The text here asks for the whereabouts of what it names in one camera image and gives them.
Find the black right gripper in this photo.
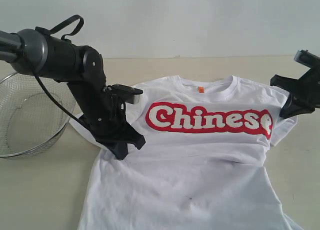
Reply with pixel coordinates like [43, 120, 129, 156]
[270, 67, 320, 119]

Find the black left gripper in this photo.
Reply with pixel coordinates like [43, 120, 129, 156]
[67, 79, 146, 160]

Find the white t-shirt red lettering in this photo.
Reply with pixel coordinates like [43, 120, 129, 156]
[78, 75, 299, 230]

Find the round metal mesh basket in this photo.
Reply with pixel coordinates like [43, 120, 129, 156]
[0, 73, 70, 159]

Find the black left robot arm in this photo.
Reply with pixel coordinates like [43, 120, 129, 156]
[0, 28, 146, 160]

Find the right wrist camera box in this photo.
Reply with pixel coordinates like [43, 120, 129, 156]
[293, 49, 320, 70]

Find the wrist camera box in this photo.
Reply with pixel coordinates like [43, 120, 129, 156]
[293, 49, 320, 70]
[107, 84, 143, 105]

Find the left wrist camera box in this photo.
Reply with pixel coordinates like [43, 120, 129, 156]
[107, 84, 143, 105]

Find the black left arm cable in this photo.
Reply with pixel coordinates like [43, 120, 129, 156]
[0, 14, 98, 138]

